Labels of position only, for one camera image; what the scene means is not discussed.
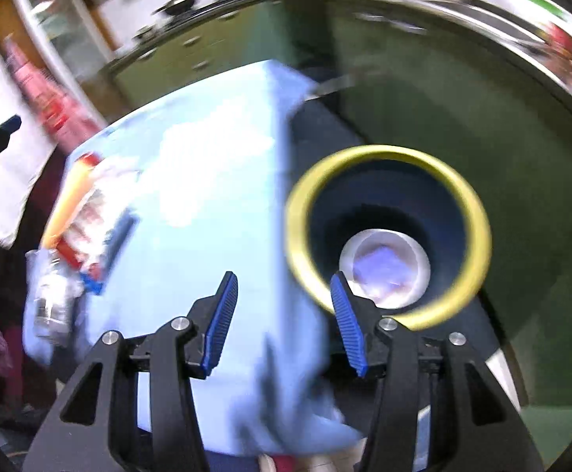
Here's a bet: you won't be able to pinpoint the red container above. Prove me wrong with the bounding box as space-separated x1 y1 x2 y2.
546 22 572 60

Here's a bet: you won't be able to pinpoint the silver snack wrapper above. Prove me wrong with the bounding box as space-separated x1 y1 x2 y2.
25 250 86 341

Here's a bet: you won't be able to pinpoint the white hanging cloth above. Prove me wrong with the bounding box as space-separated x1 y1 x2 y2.
0 22 55 249

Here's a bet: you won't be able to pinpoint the green kitchen cabinets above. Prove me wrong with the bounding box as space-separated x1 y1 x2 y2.
109 7 277 114

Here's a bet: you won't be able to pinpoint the black wok with lid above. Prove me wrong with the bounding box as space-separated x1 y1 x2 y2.
155 0 203 17

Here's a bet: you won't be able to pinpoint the purple paper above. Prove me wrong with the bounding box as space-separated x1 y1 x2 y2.
354 245 415 296

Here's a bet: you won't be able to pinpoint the blue printed tablecloth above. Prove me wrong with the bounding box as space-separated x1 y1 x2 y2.
22 59 365 458

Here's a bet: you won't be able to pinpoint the white paper cup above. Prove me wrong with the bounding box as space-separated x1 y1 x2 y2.
339 229 431 308

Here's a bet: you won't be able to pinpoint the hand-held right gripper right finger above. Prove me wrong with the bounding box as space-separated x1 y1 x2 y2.
330 271 545 472

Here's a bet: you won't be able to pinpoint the crushed red soda can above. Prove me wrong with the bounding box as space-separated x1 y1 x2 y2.
57 152 141 276

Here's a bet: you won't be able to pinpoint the orange snack packet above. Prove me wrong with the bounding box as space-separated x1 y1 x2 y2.
41 157 94 251

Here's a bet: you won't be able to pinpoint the small blue packet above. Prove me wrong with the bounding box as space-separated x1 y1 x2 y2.
81 214 140 297

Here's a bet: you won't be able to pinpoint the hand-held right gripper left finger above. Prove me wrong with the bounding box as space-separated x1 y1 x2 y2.
22 271 240 472

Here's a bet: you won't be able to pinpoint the dark bin with yellow rim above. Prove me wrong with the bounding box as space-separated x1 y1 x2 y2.
286 145 493 330

